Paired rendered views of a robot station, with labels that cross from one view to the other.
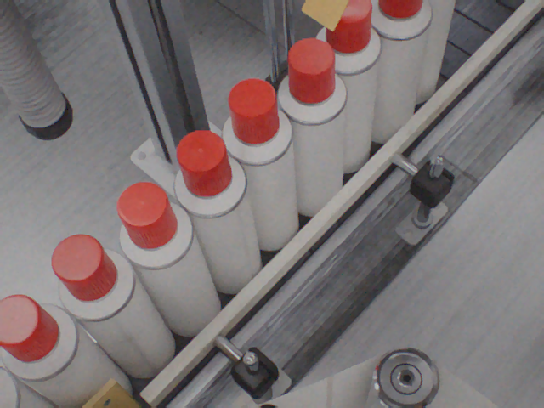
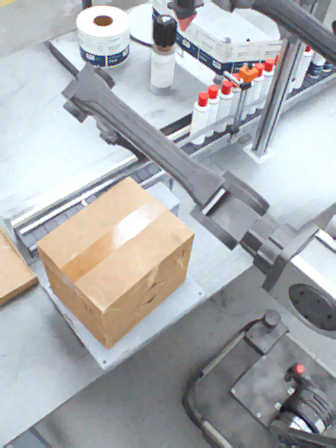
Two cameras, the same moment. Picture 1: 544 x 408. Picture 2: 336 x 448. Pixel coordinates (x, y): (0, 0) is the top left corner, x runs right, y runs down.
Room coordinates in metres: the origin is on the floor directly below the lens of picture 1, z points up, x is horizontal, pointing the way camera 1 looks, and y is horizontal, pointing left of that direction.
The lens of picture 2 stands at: (1.58, -0.31, 2.09)
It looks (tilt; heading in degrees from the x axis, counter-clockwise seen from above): 56 degrees down; 175
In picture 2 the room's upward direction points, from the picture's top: 7 degrees clockwise
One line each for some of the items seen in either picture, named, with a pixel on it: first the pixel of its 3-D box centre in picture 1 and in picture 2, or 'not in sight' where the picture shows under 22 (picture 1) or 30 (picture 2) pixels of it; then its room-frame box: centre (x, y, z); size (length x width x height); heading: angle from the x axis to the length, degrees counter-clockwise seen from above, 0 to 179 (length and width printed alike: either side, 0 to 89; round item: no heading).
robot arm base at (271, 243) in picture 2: not in sight; (273, 245); (1.19, -0.11, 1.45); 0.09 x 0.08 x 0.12; 135
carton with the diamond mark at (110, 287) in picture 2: not in sight; (117, 264); (0.99, -0.39, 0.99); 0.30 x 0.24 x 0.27; 136
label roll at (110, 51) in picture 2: not in sight; (104, 37); (-0.03, -0.52, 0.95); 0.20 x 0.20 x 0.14
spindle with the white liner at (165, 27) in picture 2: not in sight; (163, 55); (0.17, -0.29, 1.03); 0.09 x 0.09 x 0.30
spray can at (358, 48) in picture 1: (345, 89); (222, 106); (0.36, -0.08, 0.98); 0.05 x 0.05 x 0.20
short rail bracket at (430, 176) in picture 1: (430, 190); not in sight; (0.30, -0.15, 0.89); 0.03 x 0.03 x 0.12; 40
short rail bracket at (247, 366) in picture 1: (242, 363); not in sight; (0.17, 0.04, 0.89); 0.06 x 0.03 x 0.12; 40
